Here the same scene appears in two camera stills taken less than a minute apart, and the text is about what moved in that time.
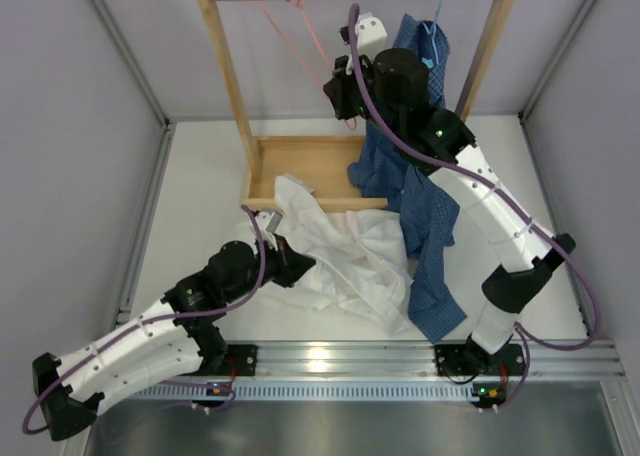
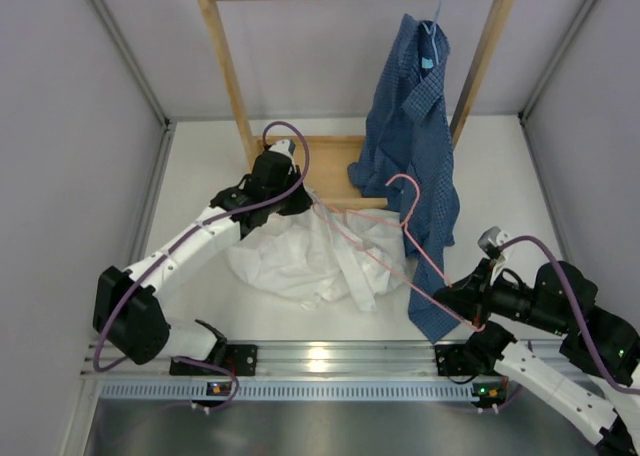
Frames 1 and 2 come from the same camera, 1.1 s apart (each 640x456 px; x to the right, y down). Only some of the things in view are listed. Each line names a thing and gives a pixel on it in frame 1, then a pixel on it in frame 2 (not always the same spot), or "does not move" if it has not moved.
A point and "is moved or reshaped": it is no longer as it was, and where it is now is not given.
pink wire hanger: [299, 3] -> [318, 205]
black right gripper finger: [343, 94] -> [467, 304]
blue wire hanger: [432, 33] does not move
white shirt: [360, 259] is moved or reshaped
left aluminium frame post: [165, 122] does not move
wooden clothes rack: [323, 161] does not move
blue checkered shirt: [393, 177] does not move
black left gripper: [291, 265] -> [302, 201]
